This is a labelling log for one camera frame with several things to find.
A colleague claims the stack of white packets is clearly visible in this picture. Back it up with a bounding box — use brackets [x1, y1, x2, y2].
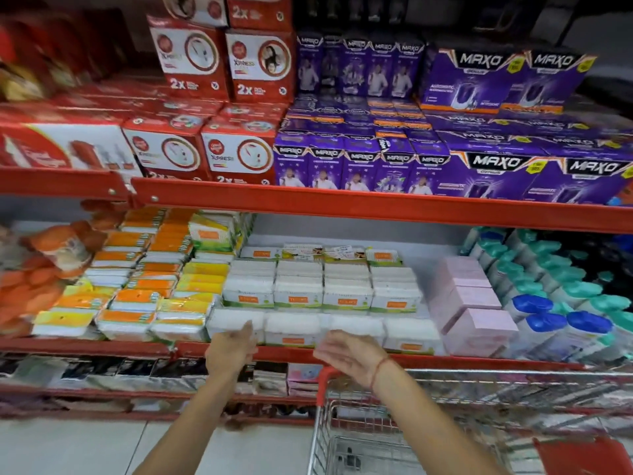
[205, 242, 447, 357]

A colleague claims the blue-capped white bottle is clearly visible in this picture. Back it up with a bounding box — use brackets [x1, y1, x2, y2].
[469, 231, 506, 260]
[519, 312, 569, 361]
[502, 294, 555, 324]
[554, 310, 615, 363]

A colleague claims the person's left hand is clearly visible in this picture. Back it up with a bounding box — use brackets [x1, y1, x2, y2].
[205, 321, 259, 378]

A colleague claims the red thread bracelet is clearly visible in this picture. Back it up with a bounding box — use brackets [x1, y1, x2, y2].
[369, 356, 394, 392]

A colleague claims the person's left forearm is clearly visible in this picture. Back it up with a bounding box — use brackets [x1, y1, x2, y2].
[133, 371, 241, 475]

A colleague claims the stack of orange yellow packets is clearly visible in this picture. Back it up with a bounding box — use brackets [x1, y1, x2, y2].
[31, 207, 256, 343]

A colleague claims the pile of dark red packets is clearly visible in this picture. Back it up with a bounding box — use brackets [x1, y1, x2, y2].
[0, 9, 136, 103]

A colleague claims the pink packet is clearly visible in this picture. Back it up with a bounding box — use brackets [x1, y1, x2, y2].
[287, 363, 323, 398]

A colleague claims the row of dark foil packets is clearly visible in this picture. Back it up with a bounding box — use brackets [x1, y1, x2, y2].
[0, 354, 288, 399]

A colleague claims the pile of orange bags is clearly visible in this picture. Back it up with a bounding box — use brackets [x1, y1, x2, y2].
[0, 200, 130, 340]

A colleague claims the metal shopping cart red handle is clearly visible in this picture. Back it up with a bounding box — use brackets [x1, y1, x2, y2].
[307, 366, 633, 475]

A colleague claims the row of green-capped white bottles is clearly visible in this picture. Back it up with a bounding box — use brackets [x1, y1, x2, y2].
[459, 226, 633, 364]

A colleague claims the stack of wide purple boxes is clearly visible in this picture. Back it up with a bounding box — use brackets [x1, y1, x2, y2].
[419, 43, 633, 206]

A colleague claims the large red white carton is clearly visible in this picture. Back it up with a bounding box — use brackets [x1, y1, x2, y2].
[0, 105, 145, 182]

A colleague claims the person's right forearm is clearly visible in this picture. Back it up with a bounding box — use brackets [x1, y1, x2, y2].
[371, 360, 506, 475]

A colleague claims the row of dark bottles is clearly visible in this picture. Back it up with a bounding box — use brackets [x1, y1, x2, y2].
[556, 231, 633, 295]

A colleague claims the person's right hand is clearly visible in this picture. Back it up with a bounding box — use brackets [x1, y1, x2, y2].
[313, 330, 392, 390]

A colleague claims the stack of red white boxes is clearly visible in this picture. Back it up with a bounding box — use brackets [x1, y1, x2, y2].
[49, 0, 297, 186]

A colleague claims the pink box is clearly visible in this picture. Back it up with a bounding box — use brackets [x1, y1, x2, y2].
[441, 307, 520, 359]
[429, 286, 503, 334]
[437, 255, 493, 293]

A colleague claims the stack of small purple boxes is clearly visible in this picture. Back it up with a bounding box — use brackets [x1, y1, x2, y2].
[273, 30, 452, 194]

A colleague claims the red metal shelf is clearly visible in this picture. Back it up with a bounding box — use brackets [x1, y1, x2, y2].
[0, 337, 587, 372]
[0, 385, 318, 427]
[0, 165, 633, 236]

